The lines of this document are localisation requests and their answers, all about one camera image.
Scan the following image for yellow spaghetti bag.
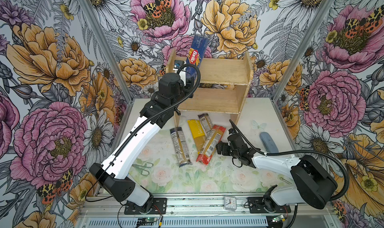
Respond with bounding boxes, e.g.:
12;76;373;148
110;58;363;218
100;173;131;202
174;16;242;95
187;120;207;154

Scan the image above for metal scissors tongs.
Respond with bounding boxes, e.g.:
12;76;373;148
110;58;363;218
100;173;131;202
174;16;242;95
132;162;154;177

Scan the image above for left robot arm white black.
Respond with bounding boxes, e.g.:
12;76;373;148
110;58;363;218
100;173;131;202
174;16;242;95
90;64;201;213

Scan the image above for blue grey glasses case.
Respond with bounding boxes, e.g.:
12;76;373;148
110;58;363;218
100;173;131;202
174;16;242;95
260;132;279;153

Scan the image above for small white desk clock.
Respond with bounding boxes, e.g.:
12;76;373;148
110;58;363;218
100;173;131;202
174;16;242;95
224;196;237;211

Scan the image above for green circuit board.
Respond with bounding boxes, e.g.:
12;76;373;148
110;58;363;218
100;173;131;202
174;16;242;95
271;215;286;223
136;218;162;227

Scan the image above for green circuit board right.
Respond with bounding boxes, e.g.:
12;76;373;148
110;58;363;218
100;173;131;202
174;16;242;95
271;215;286;223

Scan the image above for red spaghetti bag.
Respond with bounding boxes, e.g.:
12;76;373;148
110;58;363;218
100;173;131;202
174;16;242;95
197;125;226;165

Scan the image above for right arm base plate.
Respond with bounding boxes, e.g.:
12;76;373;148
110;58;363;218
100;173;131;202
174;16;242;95
247;197;292;214

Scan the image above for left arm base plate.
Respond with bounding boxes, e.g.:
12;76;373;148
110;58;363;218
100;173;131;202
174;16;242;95
124;198;168;215

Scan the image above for brown striped spaghetti bag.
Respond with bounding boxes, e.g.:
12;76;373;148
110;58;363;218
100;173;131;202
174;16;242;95
198;113;214;134

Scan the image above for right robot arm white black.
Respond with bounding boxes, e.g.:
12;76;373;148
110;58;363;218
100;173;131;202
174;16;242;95
216;133;337;213

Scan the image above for blue Barilla spaghetti box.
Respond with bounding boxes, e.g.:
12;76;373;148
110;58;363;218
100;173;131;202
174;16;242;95
185;35;209;82

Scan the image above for right black corrugated cable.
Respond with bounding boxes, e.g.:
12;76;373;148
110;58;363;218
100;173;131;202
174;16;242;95
229;119;350;202

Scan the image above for grey white spaghetti bag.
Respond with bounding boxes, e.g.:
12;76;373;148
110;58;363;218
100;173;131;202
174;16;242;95
170;127;192;167

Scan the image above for wooden two-tier shelf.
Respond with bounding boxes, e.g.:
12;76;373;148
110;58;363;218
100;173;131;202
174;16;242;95
179;52;254;124

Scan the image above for green circuit board left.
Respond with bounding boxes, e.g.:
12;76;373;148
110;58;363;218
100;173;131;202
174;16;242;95
136;218;162;227

